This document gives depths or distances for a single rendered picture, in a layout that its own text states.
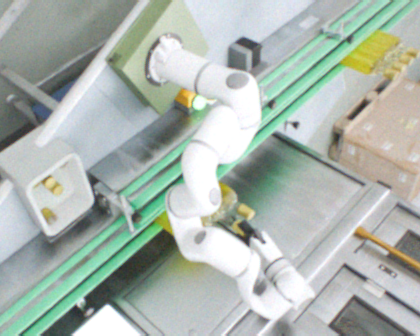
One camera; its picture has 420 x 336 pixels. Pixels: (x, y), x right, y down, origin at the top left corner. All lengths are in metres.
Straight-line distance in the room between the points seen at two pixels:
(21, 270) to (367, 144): 4.22
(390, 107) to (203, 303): 4.40
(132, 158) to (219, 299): 0.50
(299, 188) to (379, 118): 3.74
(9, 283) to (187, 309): 0.53
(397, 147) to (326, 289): 3.75
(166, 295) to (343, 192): 0.73
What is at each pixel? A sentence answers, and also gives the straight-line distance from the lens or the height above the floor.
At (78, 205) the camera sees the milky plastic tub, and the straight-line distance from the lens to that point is 1.48.
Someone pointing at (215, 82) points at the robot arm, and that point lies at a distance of 1.28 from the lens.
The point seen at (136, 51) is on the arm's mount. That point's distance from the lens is 1.35.
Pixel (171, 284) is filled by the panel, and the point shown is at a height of 1.09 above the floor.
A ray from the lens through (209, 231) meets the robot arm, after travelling 1.16.
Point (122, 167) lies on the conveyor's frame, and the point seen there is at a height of 0.83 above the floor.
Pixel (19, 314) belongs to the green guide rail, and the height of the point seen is 0.92.
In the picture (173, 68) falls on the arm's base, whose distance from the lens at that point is 1.36.
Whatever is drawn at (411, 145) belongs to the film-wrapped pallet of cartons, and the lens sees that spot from 5.33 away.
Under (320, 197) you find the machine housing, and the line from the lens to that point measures 1.81.
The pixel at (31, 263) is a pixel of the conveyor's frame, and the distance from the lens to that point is 1.49.
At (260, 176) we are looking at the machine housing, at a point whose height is 1.00.
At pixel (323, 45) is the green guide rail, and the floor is 0.93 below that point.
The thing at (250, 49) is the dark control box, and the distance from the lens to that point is 1.76.
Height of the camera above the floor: 1.73
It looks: 32 degrees down
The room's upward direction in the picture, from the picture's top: 126 degrees clockwise
